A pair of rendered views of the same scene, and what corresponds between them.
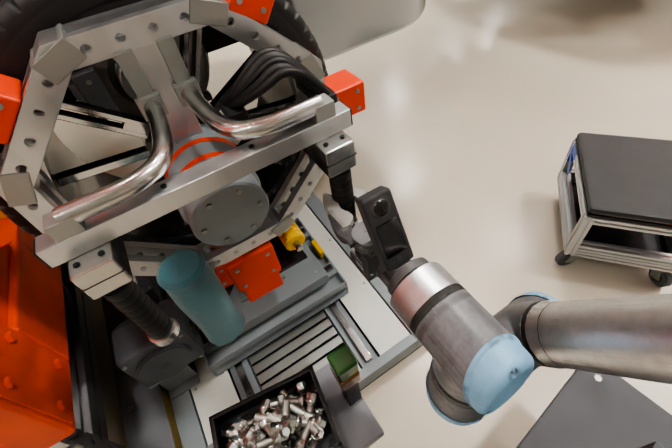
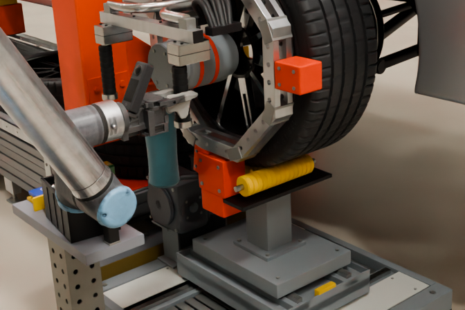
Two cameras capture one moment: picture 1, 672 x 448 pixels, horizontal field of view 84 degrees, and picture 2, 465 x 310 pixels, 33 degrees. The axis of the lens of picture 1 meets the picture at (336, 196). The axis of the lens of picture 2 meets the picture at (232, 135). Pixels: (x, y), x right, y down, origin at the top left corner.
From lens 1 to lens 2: 1.76 m
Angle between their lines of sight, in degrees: 67
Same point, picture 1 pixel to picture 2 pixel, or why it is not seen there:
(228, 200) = (160, 55)
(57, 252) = (102, 16)
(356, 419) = (95, 244)
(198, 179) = (137, 19)
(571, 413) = not seen: outside the picture
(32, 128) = not seen: outside the picture
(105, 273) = (99, 32)
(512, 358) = not seen: hidden behind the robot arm
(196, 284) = not seen: hidden behind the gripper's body
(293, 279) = (266, 266)
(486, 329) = (70, 112)
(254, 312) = (223, 252)
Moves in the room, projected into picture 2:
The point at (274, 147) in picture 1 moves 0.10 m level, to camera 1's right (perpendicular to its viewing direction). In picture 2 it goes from (161, 26) to (169, 34)
